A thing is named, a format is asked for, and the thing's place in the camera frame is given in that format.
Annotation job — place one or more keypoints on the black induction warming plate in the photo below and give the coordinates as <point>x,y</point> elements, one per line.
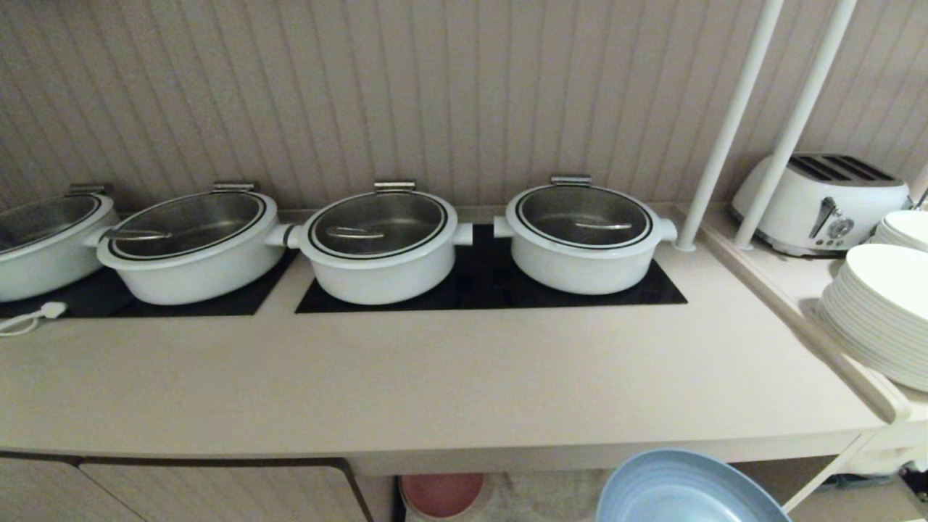
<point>478,286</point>
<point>217,301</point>

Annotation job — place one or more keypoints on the pink plate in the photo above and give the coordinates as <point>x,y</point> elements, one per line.
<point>442,494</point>

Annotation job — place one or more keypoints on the light blue plate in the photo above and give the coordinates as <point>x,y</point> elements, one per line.
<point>681,493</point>

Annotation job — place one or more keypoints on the white oval chafing pot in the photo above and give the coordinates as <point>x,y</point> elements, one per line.
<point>203,272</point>

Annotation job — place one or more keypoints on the glass oval pot lid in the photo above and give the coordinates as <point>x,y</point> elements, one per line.
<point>192,221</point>

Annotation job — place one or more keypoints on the white support pole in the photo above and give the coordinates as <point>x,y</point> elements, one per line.
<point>728,123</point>
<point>794,123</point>

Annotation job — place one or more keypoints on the beige cabinet door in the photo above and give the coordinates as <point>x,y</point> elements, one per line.
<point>232,493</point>
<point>36,493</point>

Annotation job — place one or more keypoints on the white toaster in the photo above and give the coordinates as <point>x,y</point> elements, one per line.
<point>805,206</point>

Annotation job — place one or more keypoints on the stack of white plates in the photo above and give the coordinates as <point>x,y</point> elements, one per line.
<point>906,228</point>
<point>881,312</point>

